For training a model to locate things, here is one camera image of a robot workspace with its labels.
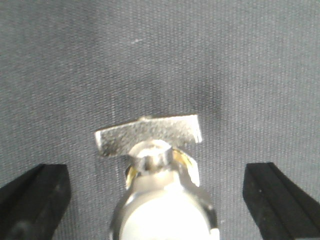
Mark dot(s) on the silver metal valve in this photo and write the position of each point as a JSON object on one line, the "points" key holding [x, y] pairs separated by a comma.
{"points": [[163, 199]]}

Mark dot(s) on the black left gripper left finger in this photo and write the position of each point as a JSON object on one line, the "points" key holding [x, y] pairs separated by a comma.
{"points": [[33, 204]]}

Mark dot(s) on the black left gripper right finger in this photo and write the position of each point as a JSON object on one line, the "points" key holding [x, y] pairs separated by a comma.
{"points": [[280, 208]]}

